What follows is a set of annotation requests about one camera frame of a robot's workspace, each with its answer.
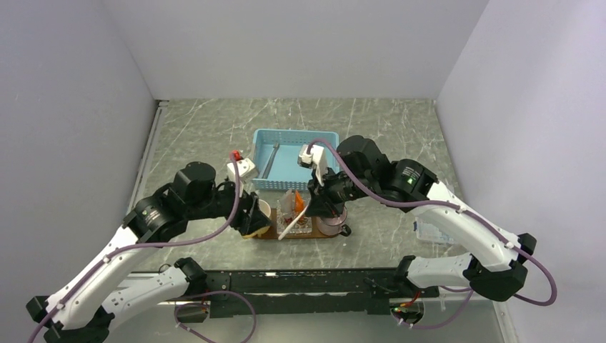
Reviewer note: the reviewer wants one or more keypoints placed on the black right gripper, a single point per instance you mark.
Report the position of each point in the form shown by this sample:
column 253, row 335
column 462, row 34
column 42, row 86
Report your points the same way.
column 321, row 202

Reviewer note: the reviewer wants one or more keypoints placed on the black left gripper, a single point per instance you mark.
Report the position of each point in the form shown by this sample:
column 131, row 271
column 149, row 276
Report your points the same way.
column 252, row 219

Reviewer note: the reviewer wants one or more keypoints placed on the brown oval wooden tray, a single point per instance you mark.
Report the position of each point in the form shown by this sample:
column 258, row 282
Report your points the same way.
column 271, row 234

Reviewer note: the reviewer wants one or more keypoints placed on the mauve ceramic mug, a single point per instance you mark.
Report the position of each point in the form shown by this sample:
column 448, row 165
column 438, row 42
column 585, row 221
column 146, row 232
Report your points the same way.
column 334, row 226

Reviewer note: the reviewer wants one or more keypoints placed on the grey toothbrush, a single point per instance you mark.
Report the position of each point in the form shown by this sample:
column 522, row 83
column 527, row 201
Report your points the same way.
column 270, row 161

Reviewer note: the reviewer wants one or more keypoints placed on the yellow ceramic mug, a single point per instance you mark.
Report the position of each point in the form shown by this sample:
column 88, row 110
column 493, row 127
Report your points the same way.
column 256, row 223

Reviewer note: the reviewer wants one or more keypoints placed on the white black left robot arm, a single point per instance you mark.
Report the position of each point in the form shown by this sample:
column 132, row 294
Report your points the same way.
column 92, row 305

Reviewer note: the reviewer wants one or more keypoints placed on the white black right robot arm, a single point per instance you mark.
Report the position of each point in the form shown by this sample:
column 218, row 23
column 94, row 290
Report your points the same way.
column 493, row 264

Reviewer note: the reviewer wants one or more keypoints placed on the light blue plastic basket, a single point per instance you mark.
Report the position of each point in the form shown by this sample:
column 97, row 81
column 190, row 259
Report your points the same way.
column 285, row 173

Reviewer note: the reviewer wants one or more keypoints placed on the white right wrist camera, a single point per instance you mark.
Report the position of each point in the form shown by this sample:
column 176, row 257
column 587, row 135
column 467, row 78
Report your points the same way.
column 314, row 158

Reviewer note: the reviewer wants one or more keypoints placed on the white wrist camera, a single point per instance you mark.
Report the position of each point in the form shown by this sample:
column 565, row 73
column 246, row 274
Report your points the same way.
column 314, row 158
column 241, row 170

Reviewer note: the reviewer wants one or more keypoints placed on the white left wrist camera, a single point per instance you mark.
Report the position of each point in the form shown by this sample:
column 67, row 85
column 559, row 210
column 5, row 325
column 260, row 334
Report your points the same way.
column 241, row 170

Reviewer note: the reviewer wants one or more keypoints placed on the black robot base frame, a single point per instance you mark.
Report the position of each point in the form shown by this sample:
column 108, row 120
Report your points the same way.
column 374, row 291

